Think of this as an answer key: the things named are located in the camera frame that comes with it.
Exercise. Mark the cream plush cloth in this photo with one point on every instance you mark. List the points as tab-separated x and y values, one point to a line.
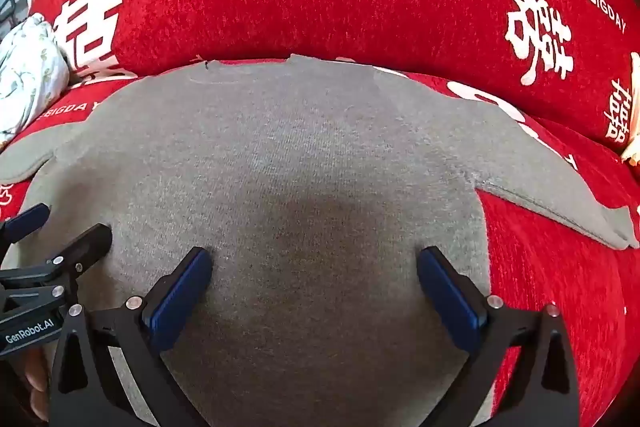
634	107

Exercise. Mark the pale floral quilt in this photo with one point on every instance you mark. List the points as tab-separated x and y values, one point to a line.
25	67

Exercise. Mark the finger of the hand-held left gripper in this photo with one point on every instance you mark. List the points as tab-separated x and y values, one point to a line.
87	249
29	220

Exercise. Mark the grey knitted sweater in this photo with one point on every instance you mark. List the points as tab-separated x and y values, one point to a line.
300	157

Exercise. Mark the black metal frame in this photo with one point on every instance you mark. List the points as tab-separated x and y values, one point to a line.
5	9

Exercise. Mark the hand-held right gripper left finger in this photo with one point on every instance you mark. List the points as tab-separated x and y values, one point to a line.
181	297

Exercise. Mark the person's left hand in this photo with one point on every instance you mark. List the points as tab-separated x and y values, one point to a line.
36	382

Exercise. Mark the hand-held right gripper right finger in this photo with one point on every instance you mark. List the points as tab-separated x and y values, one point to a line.
450	302

